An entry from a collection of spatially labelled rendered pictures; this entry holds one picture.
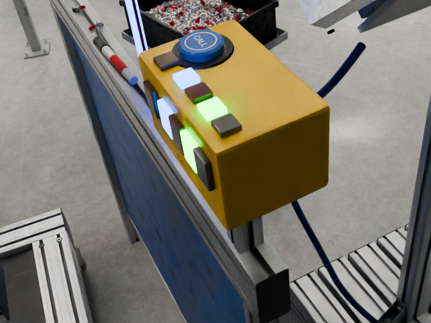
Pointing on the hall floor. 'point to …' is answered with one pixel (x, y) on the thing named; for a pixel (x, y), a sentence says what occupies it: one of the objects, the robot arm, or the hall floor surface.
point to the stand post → (419, 238)
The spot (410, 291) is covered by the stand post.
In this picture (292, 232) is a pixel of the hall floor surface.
